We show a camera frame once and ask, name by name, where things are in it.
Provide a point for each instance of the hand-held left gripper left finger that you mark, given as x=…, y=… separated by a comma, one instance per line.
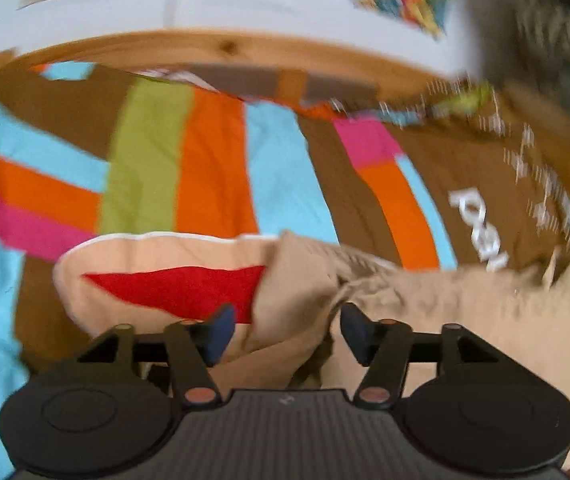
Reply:
x=217, y=335

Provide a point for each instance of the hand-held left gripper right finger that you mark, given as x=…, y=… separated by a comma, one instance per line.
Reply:
x=357, y=332

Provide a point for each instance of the beige hooded zip jacket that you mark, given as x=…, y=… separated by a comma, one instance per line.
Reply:
x=415, y=295

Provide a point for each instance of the clear plastic bag of clothes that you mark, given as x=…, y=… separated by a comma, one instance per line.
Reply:
x=545, y=25

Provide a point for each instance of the colourful patchwork printed blanket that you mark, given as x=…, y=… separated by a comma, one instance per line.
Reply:
x=215, y=160

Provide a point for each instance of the wooden bed frame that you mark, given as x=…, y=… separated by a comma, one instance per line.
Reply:
x=190, y=45

